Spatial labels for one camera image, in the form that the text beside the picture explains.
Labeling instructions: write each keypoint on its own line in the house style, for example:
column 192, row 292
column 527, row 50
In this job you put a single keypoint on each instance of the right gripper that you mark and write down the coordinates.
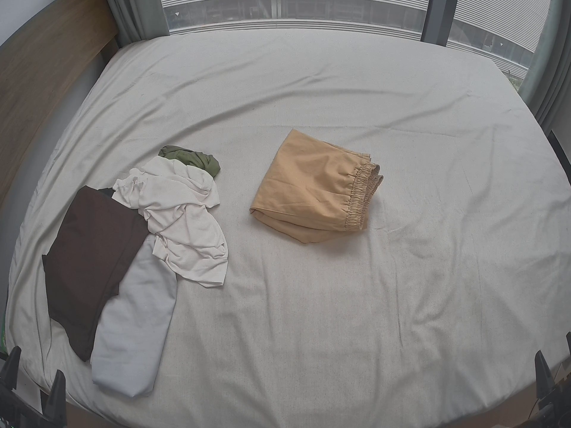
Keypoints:
column 560, row 413

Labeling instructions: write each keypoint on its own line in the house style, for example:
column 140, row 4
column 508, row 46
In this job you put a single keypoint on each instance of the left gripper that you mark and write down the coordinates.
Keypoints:
column 18, row 410

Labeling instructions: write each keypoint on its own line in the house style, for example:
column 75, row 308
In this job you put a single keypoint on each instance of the tan shorts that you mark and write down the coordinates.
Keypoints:
column 308, row 185

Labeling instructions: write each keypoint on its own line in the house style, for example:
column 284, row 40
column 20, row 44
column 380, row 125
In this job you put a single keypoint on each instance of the bed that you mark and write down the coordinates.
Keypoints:
column 312, row 306

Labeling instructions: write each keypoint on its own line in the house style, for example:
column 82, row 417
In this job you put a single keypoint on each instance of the pale grey garment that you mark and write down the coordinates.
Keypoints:
column 134, row 328

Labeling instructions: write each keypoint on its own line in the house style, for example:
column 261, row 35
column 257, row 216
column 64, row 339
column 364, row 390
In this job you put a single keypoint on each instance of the brown garment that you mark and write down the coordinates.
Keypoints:
column 89, row 257

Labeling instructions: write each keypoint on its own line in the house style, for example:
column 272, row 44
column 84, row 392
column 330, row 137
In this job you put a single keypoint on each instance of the cream garment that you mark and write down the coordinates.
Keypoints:
column 187, row 230

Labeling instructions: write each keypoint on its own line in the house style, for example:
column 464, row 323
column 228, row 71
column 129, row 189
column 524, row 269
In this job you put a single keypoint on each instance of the green garment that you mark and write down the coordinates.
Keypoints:
column 196, row 156

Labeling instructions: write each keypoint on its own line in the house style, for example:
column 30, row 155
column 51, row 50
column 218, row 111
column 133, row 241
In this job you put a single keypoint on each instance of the grey-green curtain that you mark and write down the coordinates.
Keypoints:
column 551, row 38
column 134, row 7

